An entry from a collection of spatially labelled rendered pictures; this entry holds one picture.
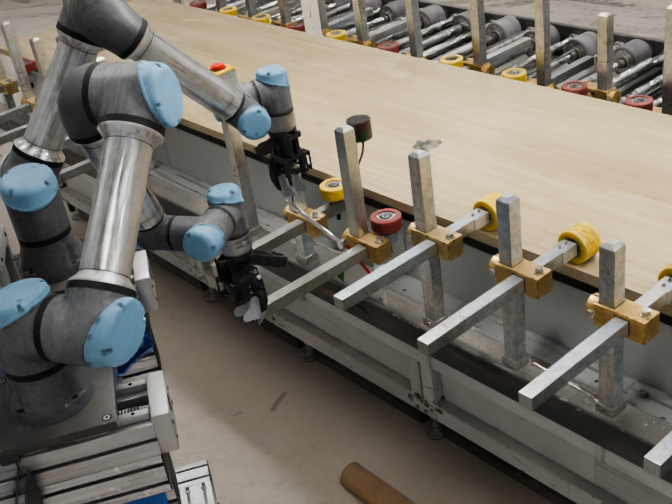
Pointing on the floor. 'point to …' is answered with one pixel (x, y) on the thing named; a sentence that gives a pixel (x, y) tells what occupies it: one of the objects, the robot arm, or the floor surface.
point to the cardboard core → (370, 486)
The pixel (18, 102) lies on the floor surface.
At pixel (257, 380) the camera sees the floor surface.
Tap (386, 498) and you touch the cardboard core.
